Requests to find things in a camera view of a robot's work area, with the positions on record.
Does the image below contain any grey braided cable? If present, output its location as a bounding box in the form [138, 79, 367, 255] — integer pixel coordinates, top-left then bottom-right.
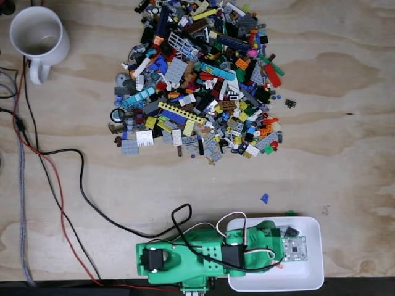
[0, 73, 34, 286]

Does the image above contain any white Lego lattice fence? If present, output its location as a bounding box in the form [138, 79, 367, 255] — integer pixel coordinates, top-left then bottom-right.
[168, 31, 193, 60]

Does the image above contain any long navy Lego brick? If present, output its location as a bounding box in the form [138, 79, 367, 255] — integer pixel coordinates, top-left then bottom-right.
[155, 6, 170, 36]

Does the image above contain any long yellow Lego beam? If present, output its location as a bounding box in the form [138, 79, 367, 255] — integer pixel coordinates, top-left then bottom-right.
[157, 101, 206, 125]

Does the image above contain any dark grey Lego plate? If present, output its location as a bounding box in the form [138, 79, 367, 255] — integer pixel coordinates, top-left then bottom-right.
[237, 13, 258, 28]

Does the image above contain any white red servo wire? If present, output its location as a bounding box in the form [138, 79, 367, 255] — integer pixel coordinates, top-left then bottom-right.
[215, 212, 249, 246]
[243, 247, 277, 260]

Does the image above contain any long dark blue Lego plate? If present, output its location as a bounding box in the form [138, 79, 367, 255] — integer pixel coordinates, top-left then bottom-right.
[216, 34, 251, 52]

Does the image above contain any lime yellow Lego plate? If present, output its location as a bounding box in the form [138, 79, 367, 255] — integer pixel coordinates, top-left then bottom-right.
[182, 118, 196, 137]

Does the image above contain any red Lego plate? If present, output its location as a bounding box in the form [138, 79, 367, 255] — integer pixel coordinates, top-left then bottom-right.
[263, 63, 283, 88]

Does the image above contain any thick black cable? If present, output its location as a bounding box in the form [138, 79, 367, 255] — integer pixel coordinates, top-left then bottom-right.
[12, 110, 282, 272]

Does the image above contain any long cyan Lego plate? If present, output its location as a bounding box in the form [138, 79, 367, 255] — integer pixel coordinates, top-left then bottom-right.
[199, 62, 236, 81]

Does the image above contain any long grey Lego plate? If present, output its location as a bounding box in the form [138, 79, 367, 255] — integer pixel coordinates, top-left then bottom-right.
[255, 131, 279, 149]

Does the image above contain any white plastic bin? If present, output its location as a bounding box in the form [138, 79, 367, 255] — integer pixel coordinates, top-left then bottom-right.
[227, 216, 325, 292]

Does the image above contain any large grey Lego plate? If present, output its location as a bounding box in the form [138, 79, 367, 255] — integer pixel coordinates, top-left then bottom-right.
[164, 57, 189, 84]

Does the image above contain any red cable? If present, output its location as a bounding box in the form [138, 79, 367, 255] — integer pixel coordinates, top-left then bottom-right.
[12, 57, 181, 292]

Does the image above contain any white mug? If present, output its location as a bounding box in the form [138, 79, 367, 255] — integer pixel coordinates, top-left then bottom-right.
[9, 6, 70, 86]

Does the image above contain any camera circuit board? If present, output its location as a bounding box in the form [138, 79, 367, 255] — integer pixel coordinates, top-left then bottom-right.
[281, 236, 310, 263]

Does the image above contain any long yellow Lego plate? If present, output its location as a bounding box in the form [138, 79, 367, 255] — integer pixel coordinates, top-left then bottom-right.
[192, 8, 218, 22]

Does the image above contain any brown Lego plate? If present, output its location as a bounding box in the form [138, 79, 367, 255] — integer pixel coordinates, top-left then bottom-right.
[181, 19, 209, 35]

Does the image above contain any white Lego grille brick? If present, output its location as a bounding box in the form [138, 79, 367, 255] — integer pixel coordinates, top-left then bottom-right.
[136, 129, 154, 149]

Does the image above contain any thin black cable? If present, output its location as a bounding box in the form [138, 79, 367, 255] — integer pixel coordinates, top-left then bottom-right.
[22, 57, 102, 280]

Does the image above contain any black cable loop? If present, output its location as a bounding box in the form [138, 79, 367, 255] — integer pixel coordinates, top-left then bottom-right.
[0, 65, 20, 100]

